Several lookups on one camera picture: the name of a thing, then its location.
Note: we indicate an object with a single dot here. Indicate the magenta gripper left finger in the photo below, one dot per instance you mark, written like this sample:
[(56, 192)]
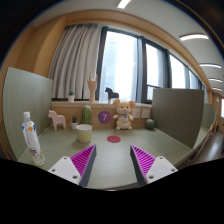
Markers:
[(76, 169)]

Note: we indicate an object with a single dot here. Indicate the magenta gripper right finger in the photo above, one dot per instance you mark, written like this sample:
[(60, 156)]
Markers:
[(149, 168)]

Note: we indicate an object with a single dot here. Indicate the clear plastic water bottle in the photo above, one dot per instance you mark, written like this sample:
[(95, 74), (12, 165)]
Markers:
[(31, 139)]

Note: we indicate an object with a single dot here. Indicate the round green cactus ornament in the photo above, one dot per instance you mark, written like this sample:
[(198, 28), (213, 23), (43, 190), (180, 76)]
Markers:
[(150, 124)]

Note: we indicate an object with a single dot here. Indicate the red round coaster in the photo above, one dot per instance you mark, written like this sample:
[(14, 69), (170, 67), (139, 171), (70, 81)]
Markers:
[(114, 139)]

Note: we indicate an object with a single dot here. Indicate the small potted succulent white pot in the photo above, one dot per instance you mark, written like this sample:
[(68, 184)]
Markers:
[(74, 122)]

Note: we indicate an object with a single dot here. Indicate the tall green cactus ornament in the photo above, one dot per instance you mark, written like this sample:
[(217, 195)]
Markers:
[(86, 114)]

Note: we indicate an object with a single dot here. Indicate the pink wooden horse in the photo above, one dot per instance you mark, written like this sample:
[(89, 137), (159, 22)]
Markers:
[(57, 119)]

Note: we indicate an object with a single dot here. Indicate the beige plush mouse toy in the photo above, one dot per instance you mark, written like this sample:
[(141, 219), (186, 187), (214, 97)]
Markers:
[(123, 115)]

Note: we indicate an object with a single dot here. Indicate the purple round number sign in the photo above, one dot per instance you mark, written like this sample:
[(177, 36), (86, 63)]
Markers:
[(104, 117)]

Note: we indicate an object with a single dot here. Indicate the green right desk partition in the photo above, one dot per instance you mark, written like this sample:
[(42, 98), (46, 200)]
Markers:
[(178, 113)]

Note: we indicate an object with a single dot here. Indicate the green desk partition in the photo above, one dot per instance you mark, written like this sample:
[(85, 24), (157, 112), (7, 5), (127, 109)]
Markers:
[(24, 92), (178, 113)]

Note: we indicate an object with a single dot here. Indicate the potted plant on sill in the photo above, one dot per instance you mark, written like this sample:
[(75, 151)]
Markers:
[(71, 96)]

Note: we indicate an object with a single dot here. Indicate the black horse figurine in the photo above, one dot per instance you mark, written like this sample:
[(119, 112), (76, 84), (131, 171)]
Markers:
[(111, 93)]

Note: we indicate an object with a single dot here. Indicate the wooden hand model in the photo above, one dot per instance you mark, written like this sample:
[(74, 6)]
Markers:
[(92, 85)]

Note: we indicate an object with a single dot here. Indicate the green left desk partition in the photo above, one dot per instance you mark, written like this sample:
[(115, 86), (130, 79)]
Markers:
[(24, 92)]

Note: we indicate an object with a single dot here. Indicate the grey curtain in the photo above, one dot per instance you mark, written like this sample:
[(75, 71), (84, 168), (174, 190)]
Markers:
[(74, 60)]

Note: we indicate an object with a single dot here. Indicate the white wall socket right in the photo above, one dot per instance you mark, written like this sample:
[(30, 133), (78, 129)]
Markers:
[(145, 113)]

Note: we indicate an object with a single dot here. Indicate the white wall socket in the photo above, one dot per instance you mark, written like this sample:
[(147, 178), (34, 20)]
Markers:
[(136, 113), (145, 113)]

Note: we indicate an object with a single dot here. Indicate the white wall socket left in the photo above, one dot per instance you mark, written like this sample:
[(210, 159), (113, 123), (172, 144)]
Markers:
[(136, 113)]

